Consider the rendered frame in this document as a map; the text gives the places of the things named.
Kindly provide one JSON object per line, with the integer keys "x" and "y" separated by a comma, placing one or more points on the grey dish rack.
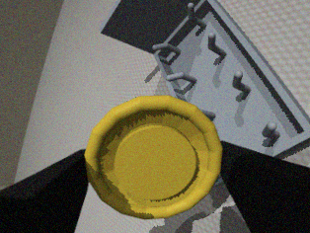
{"x": 207, "y": 60}

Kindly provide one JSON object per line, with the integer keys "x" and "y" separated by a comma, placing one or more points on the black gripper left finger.
{"x": 49, "y": 201}

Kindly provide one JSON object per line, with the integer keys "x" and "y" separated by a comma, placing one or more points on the yellow plate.
{"x": 153, "y": 157}

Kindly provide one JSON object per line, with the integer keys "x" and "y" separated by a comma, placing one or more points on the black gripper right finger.
{"x": 273, "y": 195}

